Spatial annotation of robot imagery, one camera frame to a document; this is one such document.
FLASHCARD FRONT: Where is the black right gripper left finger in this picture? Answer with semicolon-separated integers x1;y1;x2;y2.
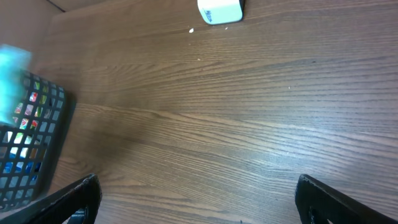
1;174;102;224

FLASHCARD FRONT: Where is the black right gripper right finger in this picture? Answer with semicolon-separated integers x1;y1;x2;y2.
295;174;397;224

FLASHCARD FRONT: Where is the teal wet wipes pack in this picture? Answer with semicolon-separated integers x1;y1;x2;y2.
1;45;31;126

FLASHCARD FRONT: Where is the white barcode scanner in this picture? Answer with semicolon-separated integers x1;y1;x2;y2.
197;0;245;25

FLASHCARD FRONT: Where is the grey plastic mesh basket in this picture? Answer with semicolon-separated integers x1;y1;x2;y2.
1;71;76;212

